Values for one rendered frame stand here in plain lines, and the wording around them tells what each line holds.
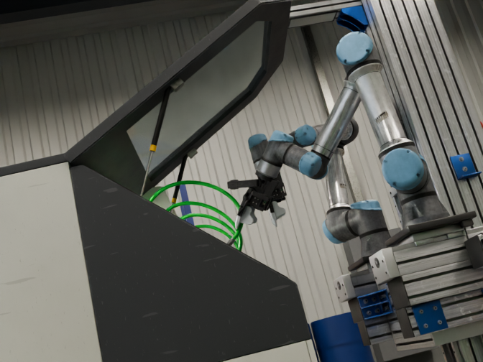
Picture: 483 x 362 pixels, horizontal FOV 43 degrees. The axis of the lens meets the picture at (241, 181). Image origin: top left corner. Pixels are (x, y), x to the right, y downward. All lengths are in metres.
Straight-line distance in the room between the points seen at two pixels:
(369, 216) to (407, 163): 0.63
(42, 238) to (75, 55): 8.14
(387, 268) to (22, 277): 1.07
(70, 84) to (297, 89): 3.49
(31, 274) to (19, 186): 0.27
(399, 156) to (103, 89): 8.01
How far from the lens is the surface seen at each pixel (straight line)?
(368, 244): 2.44
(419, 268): 1.92
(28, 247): 1.89
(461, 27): 11.13
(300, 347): 1.77
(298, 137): 2.33
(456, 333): 2.08
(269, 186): 2.05
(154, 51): 9.84
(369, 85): 1.98
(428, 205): 1.98
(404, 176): 1.86
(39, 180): 1.94
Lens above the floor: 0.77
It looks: 16 degrees up
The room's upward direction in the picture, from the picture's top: 14 degrees counter-clockwise
